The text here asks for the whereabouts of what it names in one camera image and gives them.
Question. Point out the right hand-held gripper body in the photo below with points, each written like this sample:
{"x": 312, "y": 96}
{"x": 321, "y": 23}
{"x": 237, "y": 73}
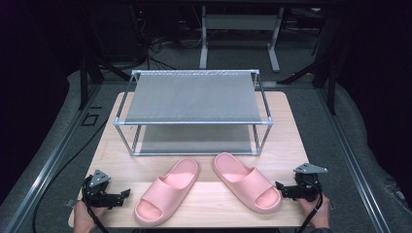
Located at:
{"x": 307, "y": 186}

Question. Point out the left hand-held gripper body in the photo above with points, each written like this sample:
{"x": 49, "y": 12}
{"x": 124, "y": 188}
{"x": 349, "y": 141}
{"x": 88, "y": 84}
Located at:
{"x": 97, "y": 189}

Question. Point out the pink foam slipper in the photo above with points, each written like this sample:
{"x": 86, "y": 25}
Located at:
{"x": 247, "y": 181}
{"x": 168, "y": 191}

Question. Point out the grey two-tier shoe rack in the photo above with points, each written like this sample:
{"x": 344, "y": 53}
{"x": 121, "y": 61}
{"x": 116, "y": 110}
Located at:
{"x": 194, "y": 100}

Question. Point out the person's right hand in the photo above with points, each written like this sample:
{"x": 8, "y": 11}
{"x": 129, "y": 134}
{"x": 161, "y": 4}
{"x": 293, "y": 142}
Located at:
{"x": 319, "y": 212}

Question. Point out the person's left hand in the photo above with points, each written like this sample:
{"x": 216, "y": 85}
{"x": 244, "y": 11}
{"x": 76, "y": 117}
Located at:
{"x": 83, "y": 218}

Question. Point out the grey tape piece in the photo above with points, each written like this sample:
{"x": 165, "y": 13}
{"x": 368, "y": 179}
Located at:
{"x": 70, "y": 203}

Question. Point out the black metal stand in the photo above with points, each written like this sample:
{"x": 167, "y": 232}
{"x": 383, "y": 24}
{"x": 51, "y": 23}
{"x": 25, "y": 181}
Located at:
{"x": 330, "y": 84}
{"x": 85, "y": 81}

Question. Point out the aluminium floor rail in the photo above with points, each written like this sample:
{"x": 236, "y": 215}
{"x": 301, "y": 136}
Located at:
{"x": 48, "y": 171}
{"x": 353, "y": 161}

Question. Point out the grey metal desk frame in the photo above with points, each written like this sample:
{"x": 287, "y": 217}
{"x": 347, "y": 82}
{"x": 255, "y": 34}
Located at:
{"x": 239, "y": 22}

